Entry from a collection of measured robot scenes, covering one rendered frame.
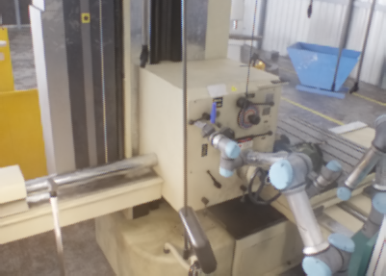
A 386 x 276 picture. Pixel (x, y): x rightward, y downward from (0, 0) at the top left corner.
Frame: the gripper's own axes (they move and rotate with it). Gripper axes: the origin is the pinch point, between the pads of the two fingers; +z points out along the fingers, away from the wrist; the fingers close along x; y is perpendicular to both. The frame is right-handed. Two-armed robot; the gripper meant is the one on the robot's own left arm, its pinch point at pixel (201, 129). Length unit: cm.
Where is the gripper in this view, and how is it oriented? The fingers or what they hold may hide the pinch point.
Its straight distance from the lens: 213.7
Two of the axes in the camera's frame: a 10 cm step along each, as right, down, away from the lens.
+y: -7.4, 6.3, -2.4
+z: -5.5, -3.7, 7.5
